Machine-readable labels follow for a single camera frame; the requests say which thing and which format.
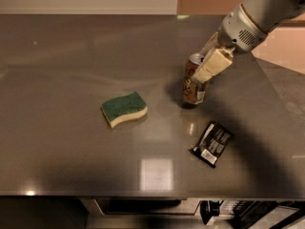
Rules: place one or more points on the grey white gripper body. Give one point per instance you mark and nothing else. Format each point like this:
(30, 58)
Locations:
(238, 31)

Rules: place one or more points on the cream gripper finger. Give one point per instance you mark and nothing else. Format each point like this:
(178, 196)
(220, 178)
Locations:
(216, 61)
(211, 45)

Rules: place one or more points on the orange soda can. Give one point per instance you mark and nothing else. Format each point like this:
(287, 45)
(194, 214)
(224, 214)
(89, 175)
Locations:
(194, 93)

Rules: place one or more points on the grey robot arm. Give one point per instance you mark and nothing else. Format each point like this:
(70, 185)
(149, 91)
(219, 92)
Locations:
(269, 14)

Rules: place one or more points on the black rxbar chocolate wrapper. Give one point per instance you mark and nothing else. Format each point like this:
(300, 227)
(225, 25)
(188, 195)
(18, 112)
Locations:
(212, 143)

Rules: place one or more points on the green and yellow sponge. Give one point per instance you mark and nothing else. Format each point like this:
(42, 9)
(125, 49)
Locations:
(124, 108)

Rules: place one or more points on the dark equipment under table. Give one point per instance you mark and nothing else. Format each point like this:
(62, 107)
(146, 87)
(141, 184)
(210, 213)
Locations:
(253, 214)

